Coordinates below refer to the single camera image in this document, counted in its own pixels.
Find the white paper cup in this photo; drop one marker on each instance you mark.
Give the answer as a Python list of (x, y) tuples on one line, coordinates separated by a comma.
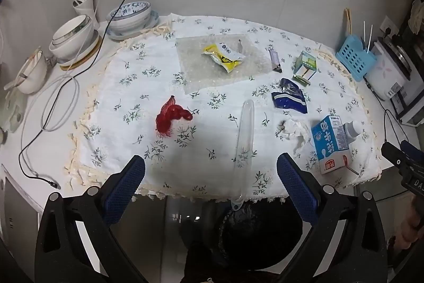
[(86, 11)]

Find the white floral tablecloth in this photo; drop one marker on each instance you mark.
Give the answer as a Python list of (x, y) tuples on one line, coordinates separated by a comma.
[(198, 137)]

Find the blue foil wrapper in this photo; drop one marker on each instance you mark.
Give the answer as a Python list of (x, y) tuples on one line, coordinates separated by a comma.
[(288, 100)]

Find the small purple wrapper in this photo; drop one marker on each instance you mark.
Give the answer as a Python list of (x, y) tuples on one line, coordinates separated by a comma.
[(275, 61)]

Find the pale translucent container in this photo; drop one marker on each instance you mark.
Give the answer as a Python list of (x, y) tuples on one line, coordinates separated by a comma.
[(11, 110)]

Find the red mesh net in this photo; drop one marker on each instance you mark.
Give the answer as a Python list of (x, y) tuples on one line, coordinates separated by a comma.
[(169, 114)]

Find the blue patterned bowls on plate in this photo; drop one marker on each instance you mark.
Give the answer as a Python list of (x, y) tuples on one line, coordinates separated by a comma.
[(116, 35)]

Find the white toaster oven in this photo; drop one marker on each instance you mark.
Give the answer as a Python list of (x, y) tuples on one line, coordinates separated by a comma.
[(410, 104)]

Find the black metal rack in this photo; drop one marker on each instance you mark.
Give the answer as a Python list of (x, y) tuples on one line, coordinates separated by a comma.
[(412, 47)]

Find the black trash bin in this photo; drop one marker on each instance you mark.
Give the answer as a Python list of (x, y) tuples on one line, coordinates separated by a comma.
[(258, 236)]

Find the long clear plastic bag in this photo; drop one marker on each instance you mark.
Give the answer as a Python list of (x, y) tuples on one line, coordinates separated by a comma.
[(243, 137)]

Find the white wall socket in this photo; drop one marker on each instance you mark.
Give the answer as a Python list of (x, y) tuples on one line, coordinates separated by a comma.
[(387, 25)]

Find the wooden trivet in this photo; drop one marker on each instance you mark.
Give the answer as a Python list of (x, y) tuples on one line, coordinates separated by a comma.
[(86, 59)]

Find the blue white milk carton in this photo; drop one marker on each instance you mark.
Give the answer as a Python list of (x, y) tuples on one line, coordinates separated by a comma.
[(328, 143)]

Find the white rice cooker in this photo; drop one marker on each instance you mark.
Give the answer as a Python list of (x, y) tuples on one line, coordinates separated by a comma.
[(387, 70)]

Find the yellow white snack packet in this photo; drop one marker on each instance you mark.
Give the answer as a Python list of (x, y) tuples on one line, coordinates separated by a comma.
[(220, 54)]

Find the blue patterned bowl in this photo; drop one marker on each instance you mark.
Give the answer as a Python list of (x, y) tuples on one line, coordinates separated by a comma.
[(132, 17)]

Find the clear bubble wrap sheet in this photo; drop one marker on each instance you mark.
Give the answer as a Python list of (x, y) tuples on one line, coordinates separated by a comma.
[(198, 70)]

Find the white bowl with spoon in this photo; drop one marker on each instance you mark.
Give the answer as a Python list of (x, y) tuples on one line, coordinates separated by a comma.
[(31, 74)]

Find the blue plastic basket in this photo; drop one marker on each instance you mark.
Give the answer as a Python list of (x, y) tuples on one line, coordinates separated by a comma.
[(354, 59)]

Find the white plastic stick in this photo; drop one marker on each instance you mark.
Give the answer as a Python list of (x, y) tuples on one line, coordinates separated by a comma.
[(370, 37), (365, 32)]

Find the green medicine box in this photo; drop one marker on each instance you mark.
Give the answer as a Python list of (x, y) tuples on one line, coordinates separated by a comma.
[(304, 66)]

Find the person's right hand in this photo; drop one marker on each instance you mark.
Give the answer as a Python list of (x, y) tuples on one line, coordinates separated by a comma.
[(412, 223)]

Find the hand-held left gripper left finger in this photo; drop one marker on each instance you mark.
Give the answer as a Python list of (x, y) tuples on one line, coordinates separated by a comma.
[(127, 190)]

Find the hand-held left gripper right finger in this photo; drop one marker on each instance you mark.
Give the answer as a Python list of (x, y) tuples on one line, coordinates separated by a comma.
[(296, 190)]

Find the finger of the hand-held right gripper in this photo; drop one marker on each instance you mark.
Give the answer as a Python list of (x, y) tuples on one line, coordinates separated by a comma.
[(409, 147), (392, 153)]

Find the white tissue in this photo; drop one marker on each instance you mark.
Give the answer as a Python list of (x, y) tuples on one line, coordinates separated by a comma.
[(293, 129)]

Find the wooden chopstick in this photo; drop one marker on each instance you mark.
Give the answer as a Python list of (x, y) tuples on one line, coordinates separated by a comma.
[(346, 21), (349, 22)]

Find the white plastic bottle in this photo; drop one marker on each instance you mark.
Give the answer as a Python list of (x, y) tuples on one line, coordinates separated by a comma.
[(352, 129)]

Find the white bowl dark rim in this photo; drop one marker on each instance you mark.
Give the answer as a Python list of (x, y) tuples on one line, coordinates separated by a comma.
[(73, 52), (71, 31)]

